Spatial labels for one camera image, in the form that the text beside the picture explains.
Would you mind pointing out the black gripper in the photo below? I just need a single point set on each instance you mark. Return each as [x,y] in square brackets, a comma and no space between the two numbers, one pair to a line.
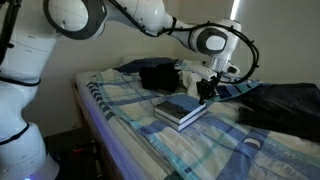
[209,86]

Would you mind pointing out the blue cover book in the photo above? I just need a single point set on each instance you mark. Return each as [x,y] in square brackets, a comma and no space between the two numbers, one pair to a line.
[186,103]

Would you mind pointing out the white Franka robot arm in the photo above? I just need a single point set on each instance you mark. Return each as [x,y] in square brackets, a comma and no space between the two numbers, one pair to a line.
[20,100]

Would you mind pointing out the teal navy striped cloth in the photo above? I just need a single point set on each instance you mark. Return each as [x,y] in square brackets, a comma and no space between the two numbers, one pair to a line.
[236,90]

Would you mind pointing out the black crumpled cloth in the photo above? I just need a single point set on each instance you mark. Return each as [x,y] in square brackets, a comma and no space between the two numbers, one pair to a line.
[160,78]

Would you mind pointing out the blue checkered bed blanket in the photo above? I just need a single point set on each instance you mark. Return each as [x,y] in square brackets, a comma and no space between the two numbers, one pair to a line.
[216,146]

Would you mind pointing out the dark blue pillow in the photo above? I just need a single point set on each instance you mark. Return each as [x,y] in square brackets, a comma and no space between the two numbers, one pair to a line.
[146,63]

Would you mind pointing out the black garment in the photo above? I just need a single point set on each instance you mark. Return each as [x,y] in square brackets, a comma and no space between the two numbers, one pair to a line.
[283,106]

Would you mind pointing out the white bed mattress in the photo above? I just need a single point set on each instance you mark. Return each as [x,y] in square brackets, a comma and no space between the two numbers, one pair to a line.
[100,126]

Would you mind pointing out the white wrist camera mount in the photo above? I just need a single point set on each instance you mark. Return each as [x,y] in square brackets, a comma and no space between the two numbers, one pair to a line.
[200,70]

